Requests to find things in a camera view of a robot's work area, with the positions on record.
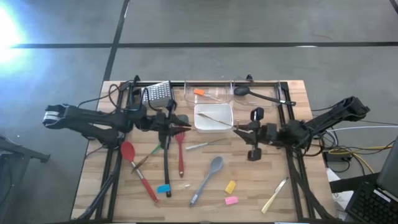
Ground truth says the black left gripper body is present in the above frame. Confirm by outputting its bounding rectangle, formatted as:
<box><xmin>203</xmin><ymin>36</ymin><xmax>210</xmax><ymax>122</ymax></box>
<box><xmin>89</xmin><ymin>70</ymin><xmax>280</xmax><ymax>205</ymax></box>
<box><xmin>146</xmin><ymin>98</ymin><xmax>177</xmax><ymax>151</ymax></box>

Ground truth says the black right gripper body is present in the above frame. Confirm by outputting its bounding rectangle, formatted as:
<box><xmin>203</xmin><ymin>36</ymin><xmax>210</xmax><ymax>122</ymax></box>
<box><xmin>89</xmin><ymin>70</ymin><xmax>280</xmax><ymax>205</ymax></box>
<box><xmin>248</xmin><ymin>106</ymin><xmax>280</xmax><ymax>162</ymax></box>

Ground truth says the teal patterned handle knife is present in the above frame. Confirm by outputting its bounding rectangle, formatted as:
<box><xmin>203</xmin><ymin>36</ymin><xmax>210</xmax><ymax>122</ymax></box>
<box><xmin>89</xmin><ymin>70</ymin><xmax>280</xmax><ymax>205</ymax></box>
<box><xmin>185</xmin><ymin>138</ymin><xmax>228</xmax><ymax>151</ymax></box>

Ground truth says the red slotted spatula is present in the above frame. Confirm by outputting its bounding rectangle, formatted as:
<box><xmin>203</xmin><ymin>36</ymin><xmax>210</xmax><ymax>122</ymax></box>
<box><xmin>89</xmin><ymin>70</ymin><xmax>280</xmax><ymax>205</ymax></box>
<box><xmin>174</xmin><ymin>132</ymin><xmax>187</xmax><ymax>179</ymax></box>

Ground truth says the slim metal knife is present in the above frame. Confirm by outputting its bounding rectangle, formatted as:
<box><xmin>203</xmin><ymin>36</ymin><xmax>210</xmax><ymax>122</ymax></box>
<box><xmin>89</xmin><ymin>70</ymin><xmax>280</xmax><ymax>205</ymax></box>
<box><xmin>197</xmin><ymin>112</ymin><xmax>238</xmax><ymax>129</ymax></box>

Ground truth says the orange brush with clear handle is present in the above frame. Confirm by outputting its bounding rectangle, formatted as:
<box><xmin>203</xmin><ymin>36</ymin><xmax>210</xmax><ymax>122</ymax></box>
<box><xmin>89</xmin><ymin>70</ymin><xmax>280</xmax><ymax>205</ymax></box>
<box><xmin>193</xmin><ymin>88</ymin><xmax>224</xmax><ymax>102</ymax></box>

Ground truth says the grey plastic spoon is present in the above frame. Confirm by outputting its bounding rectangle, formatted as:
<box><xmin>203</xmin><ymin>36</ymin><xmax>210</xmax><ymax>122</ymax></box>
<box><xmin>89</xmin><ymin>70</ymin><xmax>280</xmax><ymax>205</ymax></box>
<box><xmin>188</xmin><ymin>156</ymin><xmax>224</xmax><ymax>208</ymax></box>

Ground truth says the red spoon with metal neck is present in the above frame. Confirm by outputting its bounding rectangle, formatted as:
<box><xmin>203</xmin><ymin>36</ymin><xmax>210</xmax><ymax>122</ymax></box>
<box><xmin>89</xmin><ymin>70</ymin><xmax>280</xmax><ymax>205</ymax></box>
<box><xmin>120</xmin><ymin>141</ymin><xmax>161</xmax><ymax>205</ymax></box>

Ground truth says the black slotted turner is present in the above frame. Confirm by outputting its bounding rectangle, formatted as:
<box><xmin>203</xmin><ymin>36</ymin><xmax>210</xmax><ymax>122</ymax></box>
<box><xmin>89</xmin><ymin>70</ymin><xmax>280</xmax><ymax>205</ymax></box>
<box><xmin>158</xmin><ymin>132</ymin><xmax>172</xmax><ymax>198</ymax></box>

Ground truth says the cream handled knife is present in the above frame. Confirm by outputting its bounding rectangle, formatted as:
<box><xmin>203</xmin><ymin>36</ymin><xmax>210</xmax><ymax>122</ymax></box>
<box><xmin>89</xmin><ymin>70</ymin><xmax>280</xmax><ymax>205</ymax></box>
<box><xmin>260</xmin><ymin>176</ymin><xmax>289</xmax><ymax>215</ymax></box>

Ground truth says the metal box grater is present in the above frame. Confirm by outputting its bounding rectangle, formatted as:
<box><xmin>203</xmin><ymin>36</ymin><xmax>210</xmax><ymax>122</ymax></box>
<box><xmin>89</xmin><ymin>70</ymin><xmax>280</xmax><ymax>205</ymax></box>
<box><xmin>141</xmin><ymin>80</ymin><xmax>175</xmax><ymax>109</ymax></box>

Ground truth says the white rectangular plastic bin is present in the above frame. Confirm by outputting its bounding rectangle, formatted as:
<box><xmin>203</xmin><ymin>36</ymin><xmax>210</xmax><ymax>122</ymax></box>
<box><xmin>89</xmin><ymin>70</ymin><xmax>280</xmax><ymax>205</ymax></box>
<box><xmin>193</xmin><ymin>103</ymin><xmax>234</xmax><ymax>134</ymax></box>

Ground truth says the yellow eraser block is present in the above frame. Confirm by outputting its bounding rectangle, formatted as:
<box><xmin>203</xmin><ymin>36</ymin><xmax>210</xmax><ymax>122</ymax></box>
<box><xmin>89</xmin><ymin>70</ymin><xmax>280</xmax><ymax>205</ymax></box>
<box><xmin>223</xmin><ymin>180</ymin><xmax>237</xmax><ymax>195</ymax></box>

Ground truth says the black power box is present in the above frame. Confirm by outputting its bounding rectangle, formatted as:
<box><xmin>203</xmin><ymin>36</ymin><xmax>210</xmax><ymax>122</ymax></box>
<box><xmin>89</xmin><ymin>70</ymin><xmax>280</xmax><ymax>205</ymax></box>
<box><xmin>323</xmin><ymin>151</ymin><xmax>346</xmax><ymax>163</ymax></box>

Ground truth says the black computer desk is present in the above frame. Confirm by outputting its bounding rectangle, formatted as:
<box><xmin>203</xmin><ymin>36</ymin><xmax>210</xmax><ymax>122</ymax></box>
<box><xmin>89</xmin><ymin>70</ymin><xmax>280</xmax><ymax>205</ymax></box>
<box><xmin>328</xmin><ymin>172</ymin><xmax>398</xmax><ymax>224</ymax></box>

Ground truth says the white paper sheet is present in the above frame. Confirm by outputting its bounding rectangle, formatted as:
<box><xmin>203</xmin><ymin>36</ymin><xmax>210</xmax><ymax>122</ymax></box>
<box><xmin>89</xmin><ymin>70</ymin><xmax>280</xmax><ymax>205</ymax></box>
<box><xmin>325</xmin><ymin>167</ymin><xmax>355</xmax><ymax>215</ymax></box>

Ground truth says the black keyboard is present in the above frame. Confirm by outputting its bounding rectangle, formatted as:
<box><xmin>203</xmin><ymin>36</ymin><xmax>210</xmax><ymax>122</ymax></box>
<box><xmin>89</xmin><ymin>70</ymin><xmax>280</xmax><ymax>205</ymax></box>
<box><xmin>345</xmin><ymin>182</ymin><xmax>398</xmax><ymax>224</ymax></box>

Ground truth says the computer monitor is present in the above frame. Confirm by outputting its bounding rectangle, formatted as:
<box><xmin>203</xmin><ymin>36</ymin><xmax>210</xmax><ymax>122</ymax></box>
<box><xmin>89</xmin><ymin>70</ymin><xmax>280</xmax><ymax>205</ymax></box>
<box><xmin>376</xmin><ymin>135</ymin><xmax>398</xmax><ymax>200</ymax></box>

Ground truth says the dark grey cart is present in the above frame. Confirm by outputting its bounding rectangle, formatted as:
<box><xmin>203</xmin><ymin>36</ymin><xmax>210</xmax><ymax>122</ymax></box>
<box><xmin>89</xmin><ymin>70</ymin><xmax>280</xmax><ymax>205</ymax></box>
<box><xmin>0</xmin><ymin>134</ymin><xmax>51</xmax><ymax>224</ymax></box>

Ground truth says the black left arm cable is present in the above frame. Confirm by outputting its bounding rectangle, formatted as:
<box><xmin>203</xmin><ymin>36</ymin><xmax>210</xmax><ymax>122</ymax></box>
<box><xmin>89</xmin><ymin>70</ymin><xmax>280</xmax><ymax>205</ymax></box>
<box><xmin>76</xmin><ymin>74</ymin><xmax>175</xmax><ymax>113</ymax></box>

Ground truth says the yellow cable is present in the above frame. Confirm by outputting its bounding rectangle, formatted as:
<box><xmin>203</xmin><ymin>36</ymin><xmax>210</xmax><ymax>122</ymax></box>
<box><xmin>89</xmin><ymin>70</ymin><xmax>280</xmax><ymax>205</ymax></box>
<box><xmin>328</xmin><ymin>144</ymin><xmax>395</xmax><ymax>175</ymax></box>

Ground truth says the black aluminium table frame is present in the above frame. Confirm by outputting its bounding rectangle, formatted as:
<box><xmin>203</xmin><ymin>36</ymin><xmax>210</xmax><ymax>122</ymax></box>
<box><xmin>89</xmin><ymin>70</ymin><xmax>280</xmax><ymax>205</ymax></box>
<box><xmin>77</xmin><ymin>74</ymin><xmax>336</xmax><ymax>223</ymax></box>

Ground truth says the white cable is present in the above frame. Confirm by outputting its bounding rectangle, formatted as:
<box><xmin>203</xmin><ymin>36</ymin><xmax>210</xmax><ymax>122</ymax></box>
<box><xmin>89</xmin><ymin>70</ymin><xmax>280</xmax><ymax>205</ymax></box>
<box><xmin>323</xmin><ymin>124</ymin><xmax>398</xmax><ymax>134</ymax></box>

